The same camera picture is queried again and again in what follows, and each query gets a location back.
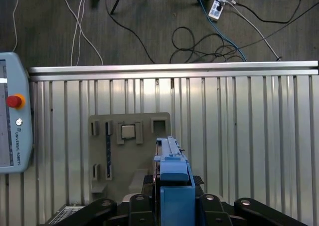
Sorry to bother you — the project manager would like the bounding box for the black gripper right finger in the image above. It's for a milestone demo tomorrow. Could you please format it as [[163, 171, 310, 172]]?
[[194, 175, 310, 226]]

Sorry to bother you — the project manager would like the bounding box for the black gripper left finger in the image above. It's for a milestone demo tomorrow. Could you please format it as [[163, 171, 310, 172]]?
[[44, 175, 160, 226]]

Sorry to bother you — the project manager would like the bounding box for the hard disk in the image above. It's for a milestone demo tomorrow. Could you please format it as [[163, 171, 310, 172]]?
[[151, 136, 197, 226]]

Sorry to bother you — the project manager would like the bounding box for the grey parts rack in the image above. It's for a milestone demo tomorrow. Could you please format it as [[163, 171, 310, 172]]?
[[89, 112, 172, 202]]

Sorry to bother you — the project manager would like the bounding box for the silver CPU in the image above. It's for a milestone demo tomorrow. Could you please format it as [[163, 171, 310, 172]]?
[[121, 124, 137, 139]]

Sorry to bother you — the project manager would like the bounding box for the pale blue teach pendant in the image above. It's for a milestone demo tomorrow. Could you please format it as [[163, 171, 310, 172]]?
[[0, 51, 35, 175]]

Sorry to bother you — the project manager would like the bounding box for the white power strip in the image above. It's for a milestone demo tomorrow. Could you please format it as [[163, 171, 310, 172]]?
[[207, 0, 231, 21]]

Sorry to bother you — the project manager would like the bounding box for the black tripod leg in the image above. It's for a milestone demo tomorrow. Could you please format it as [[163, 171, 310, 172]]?
[[109, 0, 133, 15]]

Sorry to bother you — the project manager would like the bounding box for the looped black cable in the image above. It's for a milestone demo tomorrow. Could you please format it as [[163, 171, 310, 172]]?
[[170, 26, 244, 64]]

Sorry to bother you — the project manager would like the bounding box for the blue cable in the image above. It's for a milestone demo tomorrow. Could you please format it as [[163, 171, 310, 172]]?
[[192, 0, 248, 62]]

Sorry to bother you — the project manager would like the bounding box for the long black cable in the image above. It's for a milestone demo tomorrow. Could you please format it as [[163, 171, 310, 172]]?
[[104, 0, 156, 64]]

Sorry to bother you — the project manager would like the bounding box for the grey cable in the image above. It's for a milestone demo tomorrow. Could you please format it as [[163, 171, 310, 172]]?
[[225, 0, 283, 62]]

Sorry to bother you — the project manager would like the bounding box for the white cable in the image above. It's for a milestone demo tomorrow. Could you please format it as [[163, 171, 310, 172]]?
[[10, 0, 19, 53], [56, 0, 104, 66]]

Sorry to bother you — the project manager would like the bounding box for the black power cable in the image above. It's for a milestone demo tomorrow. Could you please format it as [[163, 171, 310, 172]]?
[[223, 0, 316, 24]]

